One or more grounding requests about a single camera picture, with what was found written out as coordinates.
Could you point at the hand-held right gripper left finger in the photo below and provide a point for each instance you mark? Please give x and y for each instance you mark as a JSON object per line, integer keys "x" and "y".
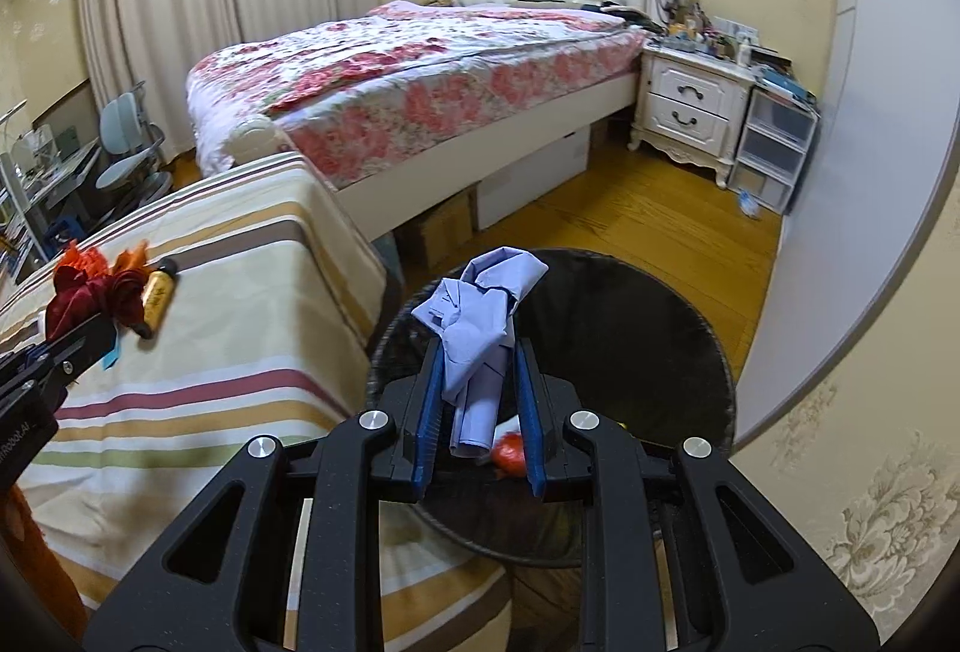
{"x": 427, "y": 412}

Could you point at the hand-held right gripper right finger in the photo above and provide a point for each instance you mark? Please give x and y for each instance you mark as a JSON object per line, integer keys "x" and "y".
{"x": 529, "y": 419}

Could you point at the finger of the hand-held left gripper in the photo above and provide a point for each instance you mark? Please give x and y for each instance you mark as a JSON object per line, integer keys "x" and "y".
{"x": 67, "y": 348}

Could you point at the red orange wrapper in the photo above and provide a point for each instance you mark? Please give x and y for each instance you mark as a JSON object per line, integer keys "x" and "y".
{"x": 510, "y": 453}

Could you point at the orange foam fruit net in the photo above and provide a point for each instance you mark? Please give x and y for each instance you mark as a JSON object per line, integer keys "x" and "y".
{"x": 79, "y": 260}

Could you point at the light blue cloth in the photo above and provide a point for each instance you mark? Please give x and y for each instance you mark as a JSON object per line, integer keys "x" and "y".
{"x": 480, "y": 337}

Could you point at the gold bottle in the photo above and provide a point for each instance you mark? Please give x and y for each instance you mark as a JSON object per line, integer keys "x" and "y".
{"x": 156, "y": 299}

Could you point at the black lined trash bin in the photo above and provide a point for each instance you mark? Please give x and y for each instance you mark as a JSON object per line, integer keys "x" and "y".
{"x": 637, "y": 337}

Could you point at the orange cloth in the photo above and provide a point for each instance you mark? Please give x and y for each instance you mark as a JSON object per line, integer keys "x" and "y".
{"x": 37, "y": 562}

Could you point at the cluttered desk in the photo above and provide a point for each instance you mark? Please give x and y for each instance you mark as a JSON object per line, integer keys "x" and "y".
{"x": 67, "y": 172}

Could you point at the cardboard box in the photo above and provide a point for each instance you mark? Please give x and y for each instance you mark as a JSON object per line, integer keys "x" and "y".
{"x": 442, "y": 228}

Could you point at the striped tablecloth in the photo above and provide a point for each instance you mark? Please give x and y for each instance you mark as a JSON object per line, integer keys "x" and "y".
{"x": 247, "y": 292}

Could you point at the light blue desk chair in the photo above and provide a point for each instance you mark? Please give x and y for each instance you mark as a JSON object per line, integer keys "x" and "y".
{"x": 124, "y": 116}

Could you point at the white storage box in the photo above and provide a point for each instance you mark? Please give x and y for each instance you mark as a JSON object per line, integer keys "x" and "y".
{"x": 532, "y": 176}

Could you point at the blue white plastic bag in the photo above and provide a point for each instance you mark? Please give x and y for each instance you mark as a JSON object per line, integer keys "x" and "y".
{"x": 748, "y": 206}

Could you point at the floral quilt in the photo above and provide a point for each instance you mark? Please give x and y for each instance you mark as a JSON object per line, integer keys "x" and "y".
{"x": 420, "y": 75}

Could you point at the white nightstand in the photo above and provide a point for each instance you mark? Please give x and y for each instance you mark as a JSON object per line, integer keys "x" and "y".
{"x": 690, "y": 105}

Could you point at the beige curtains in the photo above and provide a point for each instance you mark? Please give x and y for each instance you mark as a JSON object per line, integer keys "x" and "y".
{"x": 187, "y": 7}

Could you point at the clear plastic drawer unit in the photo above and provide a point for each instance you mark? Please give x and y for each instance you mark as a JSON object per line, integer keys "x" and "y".
{"x": 776, "y": 150}

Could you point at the cluster of small bottles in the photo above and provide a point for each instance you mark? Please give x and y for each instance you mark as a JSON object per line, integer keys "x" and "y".
{"x": 697, "y": 33}

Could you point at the stack of books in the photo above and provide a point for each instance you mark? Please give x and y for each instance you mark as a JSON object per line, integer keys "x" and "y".
{"x": 784, "y": 82}

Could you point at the white sliding wardrobe door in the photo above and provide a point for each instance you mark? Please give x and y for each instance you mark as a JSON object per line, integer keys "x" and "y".
{"x": 877, "y": 97}

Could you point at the white wall socket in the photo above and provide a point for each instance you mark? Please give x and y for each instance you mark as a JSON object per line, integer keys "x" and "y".
{"x": 739, "y": 29}

